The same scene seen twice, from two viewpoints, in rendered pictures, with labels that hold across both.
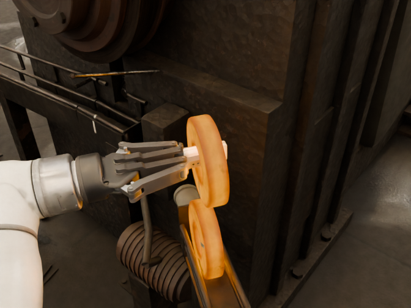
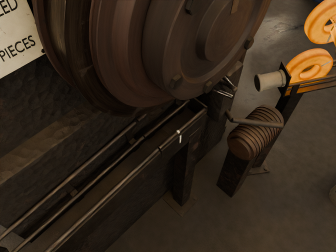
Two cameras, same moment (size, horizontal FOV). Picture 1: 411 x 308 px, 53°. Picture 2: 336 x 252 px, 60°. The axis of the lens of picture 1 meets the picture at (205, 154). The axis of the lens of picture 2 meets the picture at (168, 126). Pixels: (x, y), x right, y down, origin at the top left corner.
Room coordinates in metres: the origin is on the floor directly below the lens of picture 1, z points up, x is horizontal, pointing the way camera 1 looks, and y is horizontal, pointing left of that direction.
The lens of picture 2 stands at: (0.94, 0.76, 1.41)
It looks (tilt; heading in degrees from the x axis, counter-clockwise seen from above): 56 degrees down; 275
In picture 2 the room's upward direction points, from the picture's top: straight up
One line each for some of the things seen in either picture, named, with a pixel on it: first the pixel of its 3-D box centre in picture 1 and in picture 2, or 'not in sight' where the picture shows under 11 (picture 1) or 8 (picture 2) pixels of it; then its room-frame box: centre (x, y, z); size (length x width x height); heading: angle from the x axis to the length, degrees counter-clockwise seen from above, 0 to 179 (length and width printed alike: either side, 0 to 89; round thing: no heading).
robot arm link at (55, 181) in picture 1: (60, 184); not in sight; (0.47, 0.22, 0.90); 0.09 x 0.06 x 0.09; 16
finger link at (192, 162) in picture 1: (192, 165); not in sight; (0.51, 0.02, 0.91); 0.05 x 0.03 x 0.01; 106
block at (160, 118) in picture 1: (169, 152); (217, 87); (0.83, 0.09, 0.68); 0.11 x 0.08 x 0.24; 140
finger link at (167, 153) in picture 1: (150, 160); not in sight; (0.52, 0.09, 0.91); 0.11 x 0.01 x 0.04; 107
